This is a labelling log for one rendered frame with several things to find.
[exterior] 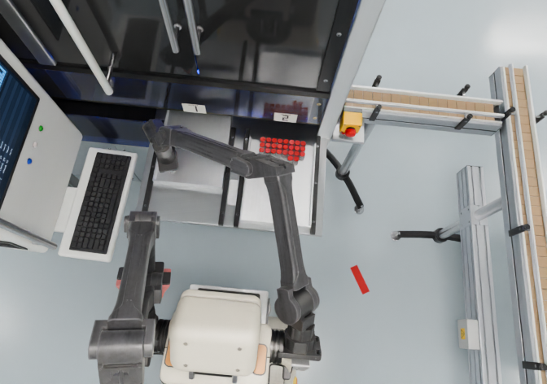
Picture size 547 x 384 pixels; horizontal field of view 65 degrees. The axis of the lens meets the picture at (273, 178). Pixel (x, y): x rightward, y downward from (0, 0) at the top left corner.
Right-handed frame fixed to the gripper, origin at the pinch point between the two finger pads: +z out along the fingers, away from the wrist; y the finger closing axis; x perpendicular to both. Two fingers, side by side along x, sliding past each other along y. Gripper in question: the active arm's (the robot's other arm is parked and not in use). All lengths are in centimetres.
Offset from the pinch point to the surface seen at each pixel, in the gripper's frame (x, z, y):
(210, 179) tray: -13.7, 4.3, -6.0
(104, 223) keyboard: 28.2, 10.7, -14.3
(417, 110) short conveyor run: -100, -2, 7
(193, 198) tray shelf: -6.2, 4.6, -12.5
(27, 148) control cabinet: 41.7, -20.6, 5.3
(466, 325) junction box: -110, 37, -79
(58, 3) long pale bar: 14, -66, 18
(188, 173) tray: -5.7, 4.5, -2.2
